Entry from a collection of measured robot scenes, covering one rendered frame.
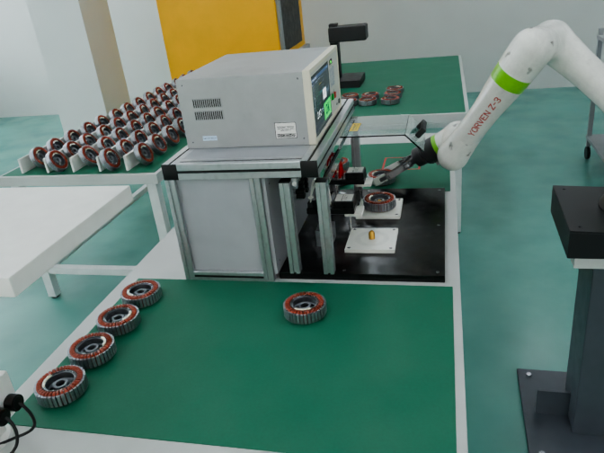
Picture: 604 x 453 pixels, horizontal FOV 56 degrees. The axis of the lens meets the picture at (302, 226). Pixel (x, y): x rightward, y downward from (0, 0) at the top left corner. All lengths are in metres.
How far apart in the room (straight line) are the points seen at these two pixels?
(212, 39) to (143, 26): 2.47
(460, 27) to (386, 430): 6.08
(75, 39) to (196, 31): 1.04
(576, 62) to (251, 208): 1.07
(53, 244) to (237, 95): 0.78
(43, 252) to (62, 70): 4.70
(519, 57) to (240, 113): 0.82
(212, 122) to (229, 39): 3.76
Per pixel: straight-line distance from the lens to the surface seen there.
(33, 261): 0.98
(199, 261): 1.72
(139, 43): 7.89
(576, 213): 1.83
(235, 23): 5.37
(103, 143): 3.17
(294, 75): 1.56
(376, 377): 1.28
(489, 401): 2.36
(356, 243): 1.75
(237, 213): 1.60
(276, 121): 1.61
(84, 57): 5.49
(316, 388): 1.27
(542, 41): 1.82
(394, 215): 1.92
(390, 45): 6.99
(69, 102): 5.70
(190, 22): 5.52
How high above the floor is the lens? 1.58
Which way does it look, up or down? 25 degrees down
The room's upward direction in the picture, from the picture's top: 7 degrees counter-clockwise
